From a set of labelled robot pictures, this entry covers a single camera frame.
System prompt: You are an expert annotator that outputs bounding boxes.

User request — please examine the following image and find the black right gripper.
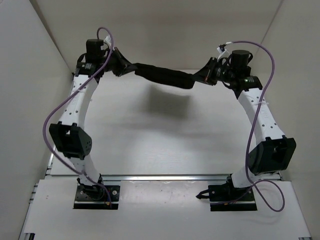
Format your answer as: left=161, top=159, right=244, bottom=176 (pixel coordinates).
left=191, top=59, right=236, bottom=87

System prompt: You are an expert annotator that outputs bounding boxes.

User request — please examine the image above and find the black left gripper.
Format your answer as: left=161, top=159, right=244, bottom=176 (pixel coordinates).
left=103, top=45, right=139, bottom=76

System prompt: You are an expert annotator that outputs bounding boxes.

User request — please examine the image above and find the black skirt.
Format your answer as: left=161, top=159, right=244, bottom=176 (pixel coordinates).
left=134, top=63, right=195, bottom=90

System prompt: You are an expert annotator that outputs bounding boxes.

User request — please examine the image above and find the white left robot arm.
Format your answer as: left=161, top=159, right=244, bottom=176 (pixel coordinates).
left=44, top=38, right=135, bottom=199

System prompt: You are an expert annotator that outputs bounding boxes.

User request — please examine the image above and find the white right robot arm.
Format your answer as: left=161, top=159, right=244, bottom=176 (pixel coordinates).
left=194, top=50, right=297, bottom=200

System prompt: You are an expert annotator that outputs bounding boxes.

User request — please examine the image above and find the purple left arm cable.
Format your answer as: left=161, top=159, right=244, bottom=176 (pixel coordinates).
left=42, top=27, right=115, bottom=176

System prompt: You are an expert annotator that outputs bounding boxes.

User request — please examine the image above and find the aluminium front rail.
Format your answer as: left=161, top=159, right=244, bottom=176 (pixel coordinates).
left=102, top=174, right=229, bottom=182

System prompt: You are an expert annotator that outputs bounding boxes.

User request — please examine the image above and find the aluminium rail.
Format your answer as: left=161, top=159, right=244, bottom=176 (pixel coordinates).
left=45, top=153, right=55, bottom=176
left=102, top=174, right=229, bottom=182

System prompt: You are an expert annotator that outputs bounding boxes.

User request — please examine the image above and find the aluminium left side rail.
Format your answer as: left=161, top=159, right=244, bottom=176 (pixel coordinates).
left=45, top=153, right=55, bottom=176

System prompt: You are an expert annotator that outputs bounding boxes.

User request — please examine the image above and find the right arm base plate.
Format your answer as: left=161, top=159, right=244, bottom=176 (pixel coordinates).
left=195, top=177, right=258, bottom=212

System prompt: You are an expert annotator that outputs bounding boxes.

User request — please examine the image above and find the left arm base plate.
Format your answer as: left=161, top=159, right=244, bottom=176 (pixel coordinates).
left=73, top=178, right=121, bottom=210

